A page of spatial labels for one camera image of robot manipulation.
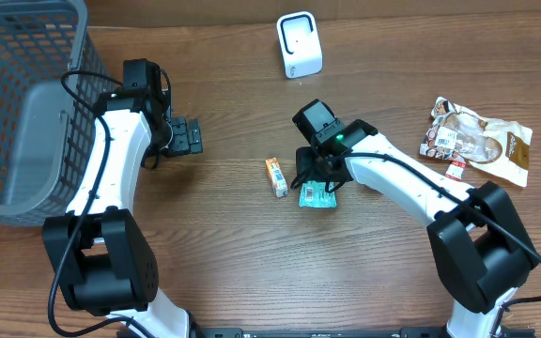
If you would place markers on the red snack stick packet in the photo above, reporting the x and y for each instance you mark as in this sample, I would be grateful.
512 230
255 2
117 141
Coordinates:
455 170

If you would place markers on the beige brown snack bag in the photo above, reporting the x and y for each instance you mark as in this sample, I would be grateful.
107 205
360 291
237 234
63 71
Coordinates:
493 145

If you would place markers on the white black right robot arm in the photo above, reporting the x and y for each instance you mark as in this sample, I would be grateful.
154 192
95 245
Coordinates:
482 251

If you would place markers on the white barcode scanner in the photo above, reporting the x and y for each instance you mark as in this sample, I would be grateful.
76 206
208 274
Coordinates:
299 44

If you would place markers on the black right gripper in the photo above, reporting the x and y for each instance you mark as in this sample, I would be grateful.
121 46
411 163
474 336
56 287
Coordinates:
309 165

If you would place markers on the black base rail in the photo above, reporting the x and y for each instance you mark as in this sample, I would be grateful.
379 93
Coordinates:
409 332

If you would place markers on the teal orange snack packet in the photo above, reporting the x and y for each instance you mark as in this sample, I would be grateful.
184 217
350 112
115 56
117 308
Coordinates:
314 195

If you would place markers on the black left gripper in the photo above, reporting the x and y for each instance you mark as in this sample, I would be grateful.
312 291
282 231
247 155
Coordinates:
186 136

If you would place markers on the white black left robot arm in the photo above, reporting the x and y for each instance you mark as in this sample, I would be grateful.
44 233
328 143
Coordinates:
105 272

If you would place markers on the grey plastic mesh basket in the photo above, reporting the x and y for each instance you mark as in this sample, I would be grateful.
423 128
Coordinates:
49 70

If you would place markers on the small orange white box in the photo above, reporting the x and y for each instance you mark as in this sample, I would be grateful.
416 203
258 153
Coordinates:
277 178

